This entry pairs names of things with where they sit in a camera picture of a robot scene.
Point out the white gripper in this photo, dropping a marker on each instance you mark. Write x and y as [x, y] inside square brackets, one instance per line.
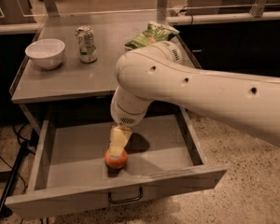
[125, 115]

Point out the orange fruit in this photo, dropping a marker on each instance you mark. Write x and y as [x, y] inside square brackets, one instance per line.
[116, 163]

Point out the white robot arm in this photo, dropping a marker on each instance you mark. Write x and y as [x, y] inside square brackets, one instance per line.
[248, 103]

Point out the grey open drawer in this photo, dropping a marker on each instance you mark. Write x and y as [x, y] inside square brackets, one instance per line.
[69, 173]

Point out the white green soda can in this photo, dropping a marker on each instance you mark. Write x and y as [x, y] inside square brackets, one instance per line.
[86, 49]

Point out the white ceramic bowl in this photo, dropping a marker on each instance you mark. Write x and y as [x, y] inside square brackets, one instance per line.
[46, 53]

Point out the green chip bag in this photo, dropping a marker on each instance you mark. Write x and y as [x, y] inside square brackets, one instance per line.
[155, 32]

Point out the black floor bar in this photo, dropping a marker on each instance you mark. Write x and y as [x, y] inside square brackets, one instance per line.
[11, 179]

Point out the black drawer handle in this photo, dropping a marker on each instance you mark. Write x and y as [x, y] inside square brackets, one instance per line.
[125, 196]

